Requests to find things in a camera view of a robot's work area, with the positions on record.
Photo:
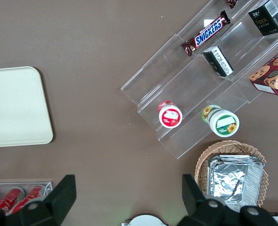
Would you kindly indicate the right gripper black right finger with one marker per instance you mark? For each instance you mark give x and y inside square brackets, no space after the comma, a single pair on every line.
[200,209]

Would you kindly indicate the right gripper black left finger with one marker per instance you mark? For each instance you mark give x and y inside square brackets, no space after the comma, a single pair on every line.
[56,202]

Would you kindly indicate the light wicker basket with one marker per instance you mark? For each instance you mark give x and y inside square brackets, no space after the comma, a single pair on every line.
[201,169]

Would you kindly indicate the beige rectangular tray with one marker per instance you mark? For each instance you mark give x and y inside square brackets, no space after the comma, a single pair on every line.
[16,106]

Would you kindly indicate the clear acrylic bottle rack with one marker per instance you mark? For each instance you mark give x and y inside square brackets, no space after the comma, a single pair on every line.
[47,186]

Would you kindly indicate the aluminium foil container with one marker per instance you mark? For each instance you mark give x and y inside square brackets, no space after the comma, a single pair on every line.
[233,181]

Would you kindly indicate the green sunflower yogurt cup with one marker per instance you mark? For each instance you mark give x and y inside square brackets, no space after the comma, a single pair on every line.
[225,123]

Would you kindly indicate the red strawberry yogurt cup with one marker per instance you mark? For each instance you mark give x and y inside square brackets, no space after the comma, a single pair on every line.
[170,117]

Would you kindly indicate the clear acrylic stepped shelf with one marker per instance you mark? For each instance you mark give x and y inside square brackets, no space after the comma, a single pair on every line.
[176,70]

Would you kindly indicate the small black carton box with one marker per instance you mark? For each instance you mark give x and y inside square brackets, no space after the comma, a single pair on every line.
[218,61]
[267,18]

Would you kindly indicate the red chocolate chip cookie box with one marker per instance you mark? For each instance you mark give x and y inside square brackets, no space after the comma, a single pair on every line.
[273,75]

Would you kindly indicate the Snickers chocolate bar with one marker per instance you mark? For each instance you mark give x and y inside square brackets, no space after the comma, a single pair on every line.
[232,2]
[207,34]

